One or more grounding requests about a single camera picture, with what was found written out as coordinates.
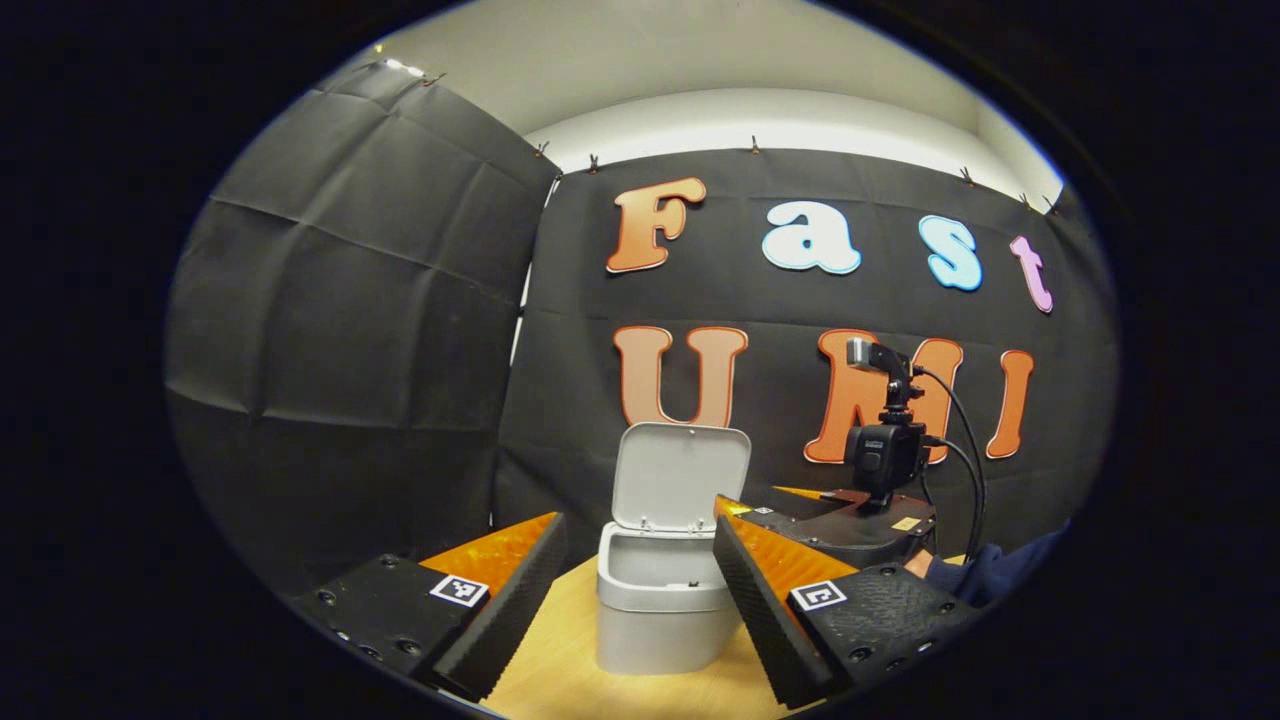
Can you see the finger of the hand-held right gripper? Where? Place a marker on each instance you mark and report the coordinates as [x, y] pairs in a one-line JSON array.
[[810, 500], [790, 525]]

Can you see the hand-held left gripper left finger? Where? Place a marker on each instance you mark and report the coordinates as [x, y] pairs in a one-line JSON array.
[[510, 620]]

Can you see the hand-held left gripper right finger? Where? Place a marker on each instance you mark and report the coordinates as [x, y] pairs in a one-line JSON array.
[[765, 630]]

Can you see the white desktop garbage bin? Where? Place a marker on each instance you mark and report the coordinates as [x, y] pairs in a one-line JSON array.
[[660, 630]]

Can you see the wooden desktop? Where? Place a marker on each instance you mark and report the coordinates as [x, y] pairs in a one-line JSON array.
[[560, 670]]

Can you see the black backdrop cloth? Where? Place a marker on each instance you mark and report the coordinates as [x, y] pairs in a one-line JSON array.
[[400, 350]]

